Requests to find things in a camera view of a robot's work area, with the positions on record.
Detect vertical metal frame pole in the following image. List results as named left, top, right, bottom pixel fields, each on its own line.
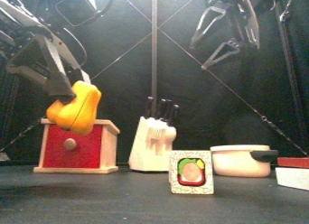
left=149, top=0, right=159, bottom=117

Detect dark side frame post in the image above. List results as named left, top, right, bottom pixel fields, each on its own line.
left=274, top=0, right=309, bottom=141

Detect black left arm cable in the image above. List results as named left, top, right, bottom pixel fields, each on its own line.
left=61, top=0, right=116, bottom=68

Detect red and white box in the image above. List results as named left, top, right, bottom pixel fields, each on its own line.
left=274, top=156, right=309, bottom=191

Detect white pot with black handle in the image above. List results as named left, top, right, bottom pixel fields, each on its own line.
left=208, top=144, right=279, bottom=178

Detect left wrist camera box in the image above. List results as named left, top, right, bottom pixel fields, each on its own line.
left=54, top=0, right=98, bottom=27

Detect diagonal wire with turnbuckle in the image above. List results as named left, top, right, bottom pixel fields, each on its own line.
left=117, top=0, right=309, bottom=158

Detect white toy knife block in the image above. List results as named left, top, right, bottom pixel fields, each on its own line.
left=127, top=116, right=179, bottom=173

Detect wooden box with red drawer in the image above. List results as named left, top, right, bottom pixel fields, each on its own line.
left=32, top=117, right=120, bottom=175

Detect black-handled toy knife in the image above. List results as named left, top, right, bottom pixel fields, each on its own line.
left=155, top=98, right=167, bottom=120
left=168, top=104, right=180, bottom=127
left=143, top=96, right=155, bottom=118
left=163, top=98, right=173, bottom=122

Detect diagonal bracing wire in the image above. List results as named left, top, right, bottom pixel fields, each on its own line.
left=0, top=5, right=191, bottom=154

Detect toy sushi roll block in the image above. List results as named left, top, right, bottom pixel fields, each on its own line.
left=167, top=149, right=216, bottom=196

